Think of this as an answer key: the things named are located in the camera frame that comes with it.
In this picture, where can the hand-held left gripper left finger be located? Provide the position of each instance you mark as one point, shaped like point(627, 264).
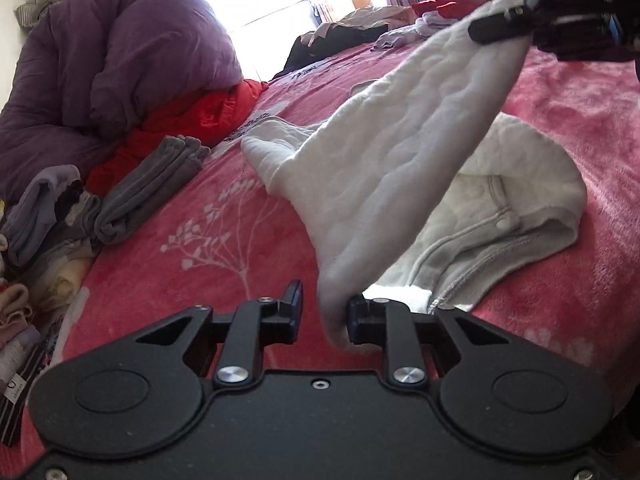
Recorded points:
point(296, 310)

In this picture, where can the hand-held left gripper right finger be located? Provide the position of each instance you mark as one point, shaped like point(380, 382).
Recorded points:
point(356, 322)

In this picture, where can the white fleece garment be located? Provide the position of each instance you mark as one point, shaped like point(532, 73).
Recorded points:
point(400, 160)

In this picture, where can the stack of folded clothes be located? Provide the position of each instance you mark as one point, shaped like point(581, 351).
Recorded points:
point(45, 240)

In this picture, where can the red garment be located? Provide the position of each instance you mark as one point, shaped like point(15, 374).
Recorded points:
point(450, 5)

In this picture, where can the pale patterned garment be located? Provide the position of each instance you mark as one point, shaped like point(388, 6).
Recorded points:
point(400, 35)

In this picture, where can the pink floral blanket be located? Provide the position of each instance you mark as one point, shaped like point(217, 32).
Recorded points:
point(575, 185)

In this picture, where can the black garment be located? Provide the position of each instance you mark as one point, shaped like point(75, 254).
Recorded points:
point(325, 50)

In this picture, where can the folded grey pants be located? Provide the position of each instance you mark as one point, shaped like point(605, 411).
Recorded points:
point(150, 185)

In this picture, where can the red quilt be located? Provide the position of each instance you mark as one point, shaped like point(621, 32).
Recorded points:
point(190, 115)

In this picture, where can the purple duvet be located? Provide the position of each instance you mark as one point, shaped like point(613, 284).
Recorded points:
point(125, 60)

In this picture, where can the grey checked cloth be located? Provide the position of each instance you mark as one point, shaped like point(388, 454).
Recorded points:
point(35, 10)

